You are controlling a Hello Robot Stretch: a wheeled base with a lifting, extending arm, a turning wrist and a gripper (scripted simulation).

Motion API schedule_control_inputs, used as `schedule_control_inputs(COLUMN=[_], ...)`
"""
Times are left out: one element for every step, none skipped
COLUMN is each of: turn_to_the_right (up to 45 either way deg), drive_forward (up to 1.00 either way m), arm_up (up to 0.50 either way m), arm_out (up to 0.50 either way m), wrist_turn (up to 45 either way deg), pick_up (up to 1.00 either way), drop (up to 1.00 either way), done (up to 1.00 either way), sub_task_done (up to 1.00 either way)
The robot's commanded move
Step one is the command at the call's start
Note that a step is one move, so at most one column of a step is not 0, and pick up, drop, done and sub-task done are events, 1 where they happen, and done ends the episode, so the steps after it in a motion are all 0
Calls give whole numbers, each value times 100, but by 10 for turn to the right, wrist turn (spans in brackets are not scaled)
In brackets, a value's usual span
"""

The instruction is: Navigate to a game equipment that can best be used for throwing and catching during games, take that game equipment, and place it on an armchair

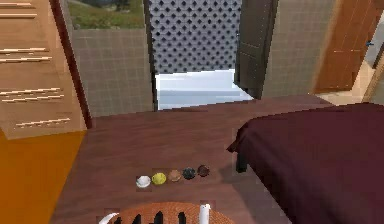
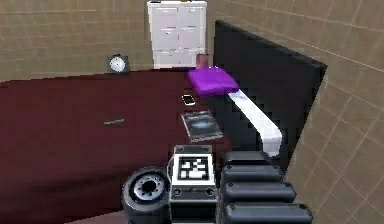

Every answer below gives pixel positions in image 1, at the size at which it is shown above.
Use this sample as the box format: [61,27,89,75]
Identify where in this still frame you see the dark brown ball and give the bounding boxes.
[197,164,211,178]

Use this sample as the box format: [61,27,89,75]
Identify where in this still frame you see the black ball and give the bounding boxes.
[182,167,197,181]

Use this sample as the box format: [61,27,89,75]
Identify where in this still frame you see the tan brown ball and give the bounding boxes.
[167,169,182,183]

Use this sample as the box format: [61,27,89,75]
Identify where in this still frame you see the yellow ball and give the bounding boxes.
[151,172,167,186]

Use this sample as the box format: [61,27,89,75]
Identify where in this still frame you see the white bowl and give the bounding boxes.
[135,175,152,189]

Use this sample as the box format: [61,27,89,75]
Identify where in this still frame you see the dark brown room door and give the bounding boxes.
[234,0,279,100]

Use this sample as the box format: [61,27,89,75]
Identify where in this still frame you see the orange woven basket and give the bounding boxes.
[111,201,236,224]

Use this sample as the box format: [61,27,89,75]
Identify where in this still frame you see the window with green view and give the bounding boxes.
[67,0,146,30]

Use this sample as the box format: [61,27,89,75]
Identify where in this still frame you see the dark maroon bed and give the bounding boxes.
[226,102,384,224]

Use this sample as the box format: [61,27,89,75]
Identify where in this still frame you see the tan wooden chest of drawers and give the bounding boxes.
[0,0,88,140]

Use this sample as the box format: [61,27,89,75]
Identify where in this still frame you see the orange wooden room door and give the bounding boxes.
[313,0,384,95]

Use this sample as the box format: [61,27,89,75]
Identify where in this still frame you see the white curved handle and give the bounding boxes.
[98,212,120,224]

